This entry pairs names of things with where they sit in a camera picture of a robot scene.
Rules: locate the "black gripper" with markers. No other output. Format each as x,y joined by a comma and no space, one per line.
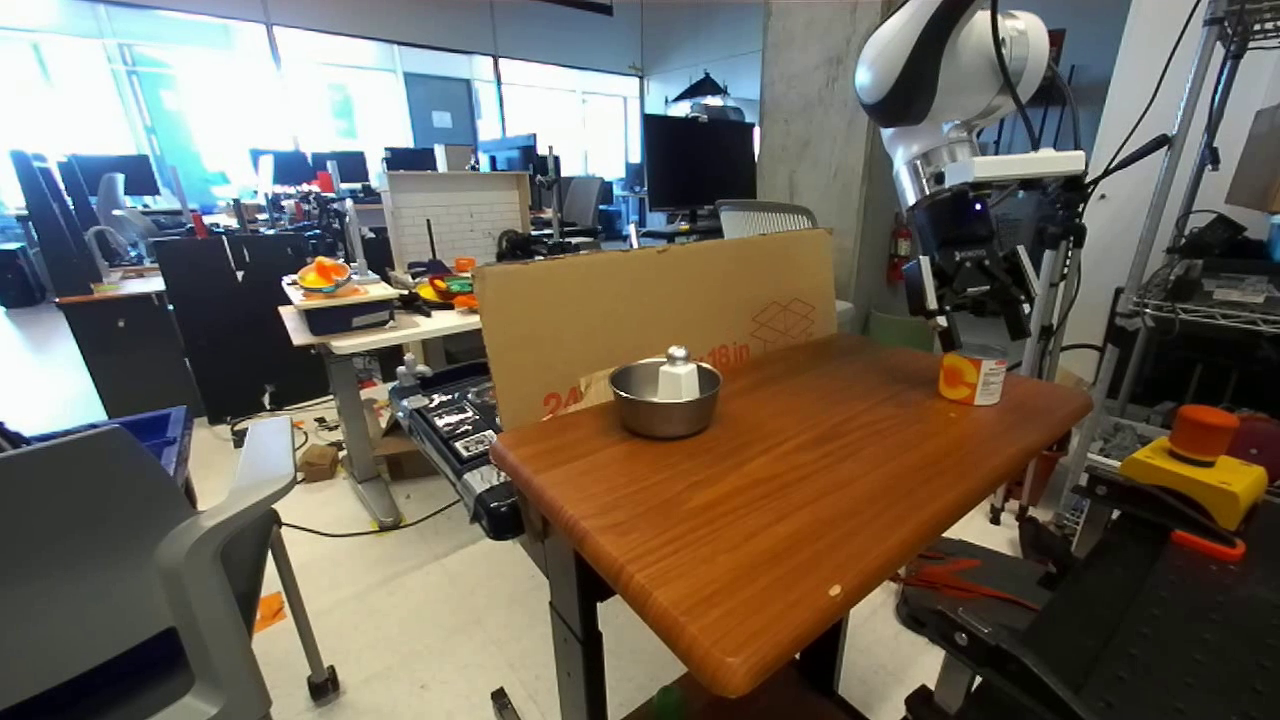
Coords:
960,264

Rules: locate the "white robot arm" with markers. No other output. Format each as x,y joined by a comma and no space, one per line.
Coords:
928,79

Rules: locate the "black computer monitor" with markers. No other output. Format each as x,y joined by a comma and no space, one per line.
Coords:
699,163

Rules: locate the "yellow emergency stop box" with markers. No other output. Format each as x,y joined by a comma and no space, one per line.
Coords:
1196,463

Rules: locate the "white shaker in bowl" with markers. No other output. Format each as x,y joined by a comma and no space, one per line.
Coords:
676,378

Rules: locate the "steel bowl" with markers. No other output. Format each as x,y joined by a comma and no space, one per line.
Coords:
644,413

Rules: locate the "orange black clamp left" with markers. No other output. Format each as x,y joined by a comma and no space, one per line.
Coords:
1210,550

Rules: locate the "black perforated breadboard plate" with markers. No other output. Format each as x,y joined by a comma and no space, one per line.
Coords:
1139,630

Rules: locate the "cardboard panel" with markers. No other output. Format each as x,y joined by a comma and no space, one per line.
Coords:
553,331

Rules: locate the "white side table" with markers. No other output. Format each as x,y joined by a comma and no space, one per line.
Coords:
352,371

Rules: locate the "black tray with toys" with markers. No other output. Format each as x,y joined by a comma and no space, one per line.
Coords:
338,298

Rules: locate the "grey office chair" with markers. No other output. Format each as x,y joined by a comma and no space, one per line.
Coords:
126,600

